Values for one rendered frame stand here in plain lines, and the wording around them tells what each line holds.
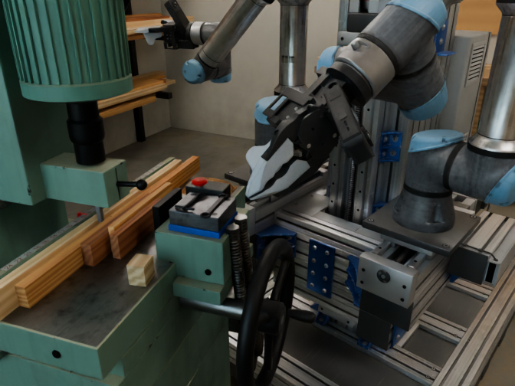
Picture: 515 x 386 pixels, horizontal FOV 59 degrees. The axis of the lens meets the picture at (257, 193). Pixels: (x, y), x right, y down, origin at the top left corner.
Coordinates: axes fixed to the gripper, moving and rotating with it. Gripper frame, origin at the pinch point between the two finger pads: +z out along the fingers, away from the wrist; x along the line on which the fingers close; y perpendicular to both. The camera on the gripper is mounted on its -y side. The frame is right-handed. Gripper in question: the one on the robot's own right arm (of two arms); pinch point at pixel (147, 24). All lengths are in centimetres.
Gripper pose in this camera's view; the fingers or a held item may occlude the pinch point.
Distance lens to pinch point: 176.9
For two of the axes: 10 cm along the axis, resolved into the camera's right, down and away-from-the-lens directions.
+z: -8.9, -1.8, 4.1
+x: 4.4, -4.9, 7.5
